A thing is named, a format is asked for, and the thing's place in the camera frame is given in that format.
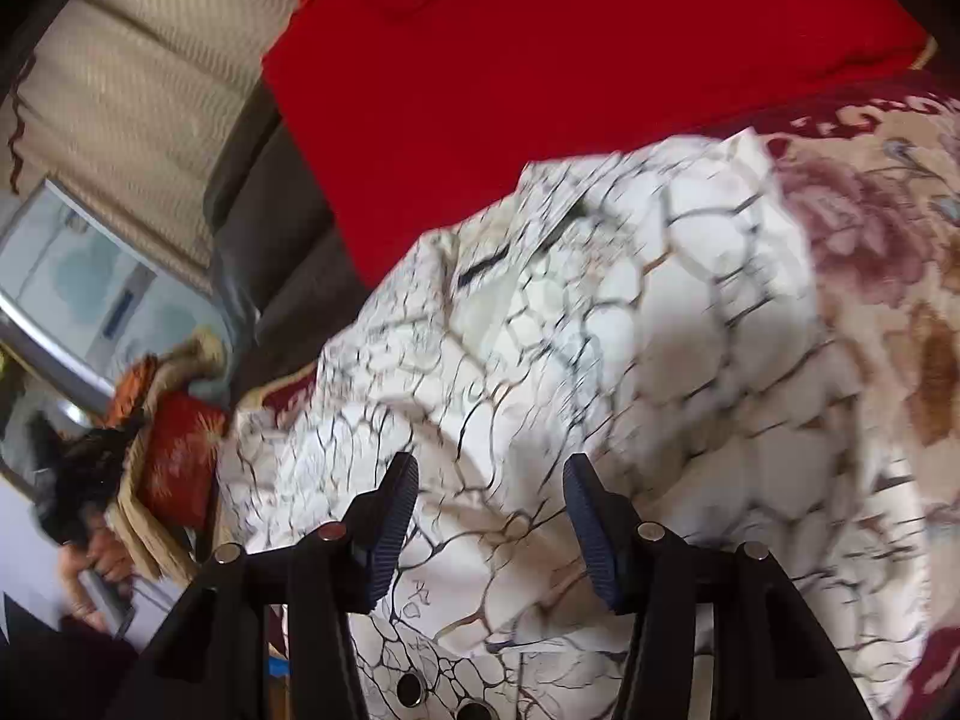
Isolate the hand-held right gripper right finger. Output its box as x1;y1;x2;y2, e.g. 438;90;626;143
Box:
562;453;875;720

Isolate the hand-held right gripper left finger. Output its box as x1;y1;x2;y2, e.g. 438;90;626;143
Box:
105;452;421;720

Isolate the white crackle-print garment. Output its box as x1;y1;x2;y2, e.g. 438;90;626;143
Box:
217;127;938;720

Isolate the person's left hand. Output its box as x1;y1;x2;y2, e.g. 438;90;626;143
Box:
64;514;136;627

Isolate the red gold-print cushion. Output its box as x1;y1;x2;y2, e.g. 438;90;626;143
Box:
139;390;230;533

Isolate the orange patterned cloth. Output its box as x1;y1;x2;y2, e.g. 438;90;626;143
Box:
105;356;162;428

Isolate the window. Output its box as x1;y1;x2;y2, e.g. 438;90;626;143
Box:
0;180;226;406

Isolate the beige curtain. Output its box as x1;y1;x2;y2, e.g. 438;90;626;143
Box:
11;0;301;293

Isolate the floral maroon beige blanket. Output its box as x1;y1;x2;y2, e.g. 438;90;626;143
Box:
232;75;960;720

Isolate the red blanket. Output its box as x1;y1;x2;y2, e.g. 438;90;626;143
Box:
261;0;931;290

